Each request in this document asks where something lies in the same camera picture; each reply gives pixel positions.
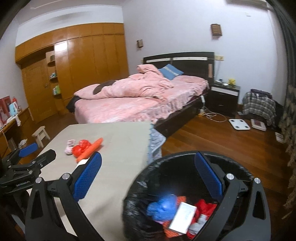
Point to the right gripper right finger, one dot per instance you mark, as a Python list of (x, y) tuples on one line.
[(210, 177)]

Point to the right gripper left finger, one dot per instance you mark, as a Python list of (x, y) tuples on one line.
[(54, 212)]

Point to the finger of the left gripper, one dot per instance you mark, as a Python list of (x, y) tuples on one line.
[(18, 153), (38, 163)]

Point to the pink small sock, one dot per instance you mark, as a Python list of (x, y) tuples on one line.
[(70, 145)]

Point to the red plastic bag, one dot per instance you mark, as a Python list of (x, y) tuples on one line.
[(78, 149)]

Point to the white blue cardboard box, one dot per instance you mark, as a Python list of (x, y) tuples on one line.
[(183, 218)]

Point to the blue plastic bag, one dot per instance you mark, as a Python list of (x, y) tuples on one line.
[(164, 209)]

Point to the black trash bin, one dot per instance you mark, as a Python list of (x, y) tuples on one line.
[(176, 174)]

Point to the wooden side desk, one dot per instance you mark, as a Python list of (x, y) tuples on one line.
[(15, 132)]

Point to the white small stool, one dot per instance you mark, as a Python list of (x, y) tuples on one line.
[(39, 135)]

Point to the blue white kettle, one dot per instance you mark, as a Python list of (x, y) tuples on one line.
[(13, 108)]

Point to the white crumpled tissue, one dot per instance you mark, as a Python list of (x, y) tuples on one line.
[(82, 162)]

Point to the orange mesh tube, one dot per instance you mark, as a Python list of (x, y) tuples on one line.
[(90, 150)]

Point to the wooden wardrobe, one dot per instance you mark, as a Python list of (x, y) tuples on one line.
[(57, 63)]

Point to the white bathroom scale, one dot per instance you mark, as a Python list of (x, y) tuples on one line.
[(239, 124)]

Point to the plaid cloth on chair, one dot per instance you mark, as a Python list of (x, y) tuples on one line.
[(260, 103)]

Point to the light blue knitted cloth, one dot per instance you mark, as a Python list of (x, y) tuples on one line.
[(156, 140)]

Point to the black white nightstand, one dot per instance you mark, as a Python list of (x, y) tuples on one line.
[(223, 99)]

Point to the pink quilt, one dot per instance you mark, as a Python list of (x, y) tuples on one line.
[(148, 82)]

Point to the yellow plush toy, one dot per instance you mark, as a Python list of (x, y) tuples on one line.
[(232, 82)]

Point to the dark wooden bed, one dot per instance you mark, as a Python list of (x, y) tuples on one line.
[(178, 105)]

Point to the blue pillow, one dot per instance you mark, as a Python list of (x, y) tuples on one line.
[(170, 72)]

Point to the dark green curtain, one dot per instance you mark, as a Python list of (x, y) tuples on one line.
[(287, 122)]

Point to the white air conditioner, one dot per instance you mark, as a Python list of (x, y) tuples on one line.
[(256, 3)]

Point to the red photo frame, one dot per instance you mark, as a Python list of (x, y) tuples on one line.
[(5, 110)]

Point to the brown wall lamp left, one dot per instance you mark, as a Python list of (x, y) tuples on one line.
[(140, 43)]

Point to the brown wall lamp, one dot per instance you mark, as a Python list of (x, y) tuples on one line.
[(216, 30), (140, 43)]

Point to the brown wall lamp right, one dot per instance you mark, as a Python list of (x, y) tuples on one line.
[(216, 30)]

